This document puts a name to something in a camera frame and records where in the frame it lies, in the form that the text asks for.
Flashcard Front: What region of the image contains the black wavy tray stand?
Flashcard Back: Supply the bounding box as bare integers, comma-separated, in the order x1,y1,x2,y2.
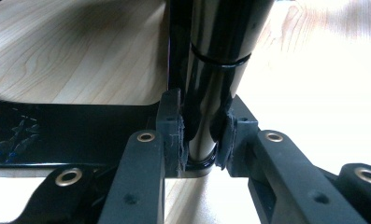
0,0,276,179

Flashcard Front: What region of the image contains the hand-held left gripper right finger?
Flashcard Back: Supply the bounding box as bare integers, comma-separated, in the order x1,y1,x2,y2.
215,94,368,224

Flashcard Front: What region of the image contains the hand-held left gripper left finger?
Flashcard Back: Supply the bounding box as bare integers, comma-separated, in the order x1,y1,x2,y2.
98,88,187,224

